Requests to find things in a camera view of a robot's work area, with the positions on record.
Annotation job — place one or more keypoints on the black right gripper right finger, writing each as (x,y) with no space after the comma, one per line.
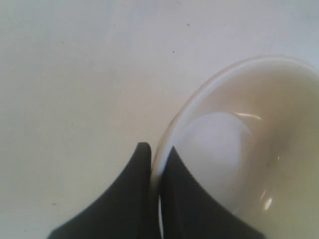
(189,212)

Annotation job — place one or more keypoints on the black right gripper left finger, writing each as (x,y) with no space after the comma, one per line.
(122,211)

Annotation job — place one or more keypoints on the white ceramic bowl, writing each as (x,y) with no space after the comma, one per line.
(250,137)

